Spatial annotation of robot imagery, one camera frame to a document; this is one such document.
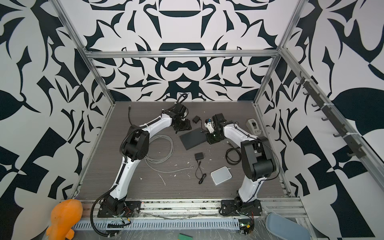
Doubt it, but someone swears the white square router box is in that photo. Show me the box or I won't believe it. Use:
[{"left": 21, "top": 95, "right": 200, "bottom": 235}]
[{"left": 210, "top": 167, "right": 232, "bottom": 186}]

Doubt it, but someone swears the black power adapter centre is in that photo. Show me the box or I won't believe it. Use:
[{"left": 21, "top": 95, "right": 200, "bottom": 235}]
[{"left": 195, "top": 153, "right": 207, "bottom": 185}]

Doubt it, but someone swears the green object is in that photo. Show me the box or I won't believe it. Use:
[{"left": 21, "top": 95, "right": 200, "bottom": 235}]
[{"left": 178, "top": 234, "right": 193, "bottom": 240}]

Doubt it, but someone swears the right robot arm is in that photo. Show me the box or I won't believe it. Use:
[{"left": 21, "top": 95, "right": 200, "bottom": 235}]
[{"left": 204, "top": 114, "right": 280, "bottom": 206}]

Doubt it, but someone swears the black coiled cable right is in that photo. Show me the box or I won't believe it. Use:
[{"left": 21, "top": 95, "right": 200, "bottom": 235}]
[{"left": 225, "top": 140, "right": 243, "bottom": 166}]

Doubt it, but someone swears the black power adapter with cable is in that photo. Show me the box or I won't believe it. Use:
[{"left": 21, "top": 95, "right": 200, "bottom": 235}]
[{"left": 192, "top": 116, "right": 207, "bottom": 133}]

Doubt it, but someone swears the orange plush toy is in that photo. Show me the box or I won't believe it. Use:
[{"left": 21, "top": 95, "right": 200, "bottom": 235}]
[{"left": 46, "top": 199, "right": 83, "bottom": 240}]

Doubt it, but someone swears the white cable duct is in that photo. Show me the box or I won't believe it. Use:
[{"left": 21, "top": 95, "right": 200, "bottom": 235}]
[{"left": 71, "top": 218, "right": 241, "bottom": 232}]

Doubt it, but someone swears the grey blue pad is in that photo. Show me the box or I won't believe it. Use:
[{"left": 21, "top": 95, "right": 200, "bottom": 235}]
[{"left": 266, "top": 213, "right": 311, "bottom": 240}]

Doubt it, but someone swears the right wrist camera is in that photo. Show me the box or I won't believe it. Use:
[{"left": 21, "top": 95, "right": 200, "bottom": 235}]
[{"left": 204, "top": 119, "right": 215, "bottom": 134}]

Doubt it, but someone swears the grey coiled ethernet cable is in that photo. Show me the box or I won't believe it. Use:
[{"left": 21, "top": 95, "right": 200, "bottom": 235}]
[{"left": 143, "top": 134, "right": 195, "bottom": 174}]

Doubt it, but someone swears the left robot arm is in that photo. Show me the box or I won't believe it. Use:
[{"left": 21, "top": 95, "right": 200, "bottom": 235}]
[{"left": 102, "top": 103, "right": 192, "bottom": 216}]

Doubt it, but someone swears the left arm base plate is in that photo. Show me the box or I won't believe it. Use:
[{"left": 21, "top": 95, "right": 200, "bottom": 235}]
[{"left": 97, "top": 200, "right": 142, "bottom": 218}]

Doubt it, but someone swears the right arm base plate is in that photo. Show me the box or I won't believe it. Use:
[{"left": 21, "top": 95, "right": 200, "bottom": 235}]
[{"left": 219, "top": 198, "right": 263, "bottom": 217}]

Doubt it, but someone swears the black network switch box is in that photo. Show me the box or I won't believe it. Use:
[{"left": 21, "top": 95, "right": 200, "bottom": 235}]
[{"left": 180, "top": 129, "right": 208, "bottom": 151}]

